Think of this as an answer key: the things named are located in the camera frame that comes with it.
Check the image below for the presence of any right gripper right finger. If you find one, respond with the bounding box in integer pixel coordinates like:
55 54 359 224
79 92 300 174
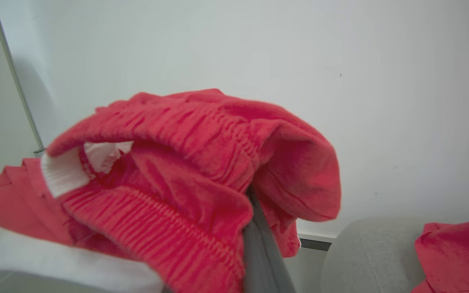
255 199 297 293

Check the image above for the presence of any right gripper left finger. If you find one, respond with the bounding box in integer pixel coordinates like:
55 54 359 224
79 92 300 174
243 190 276 293

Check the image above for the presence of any red garment with white trim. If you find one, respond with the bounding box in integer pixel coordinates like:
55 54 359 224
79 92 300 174
0 88 342 293

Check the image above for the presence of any plain red garment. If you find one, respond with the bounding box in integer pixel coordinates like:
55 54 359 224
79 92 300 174
412 218 469 293

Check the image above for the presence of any white and black baseboard strip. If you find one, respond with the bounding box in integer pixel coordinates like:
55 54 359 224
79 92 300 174
298 233 337 251

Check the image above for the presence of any grey fabric sofa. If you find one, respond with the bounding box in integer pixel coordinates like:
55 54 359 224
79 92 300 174
320 216 469 293

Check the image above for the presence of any grey metal frame profile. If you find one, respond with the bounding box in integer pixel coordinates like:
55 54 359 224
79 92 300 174
0 0 47 158

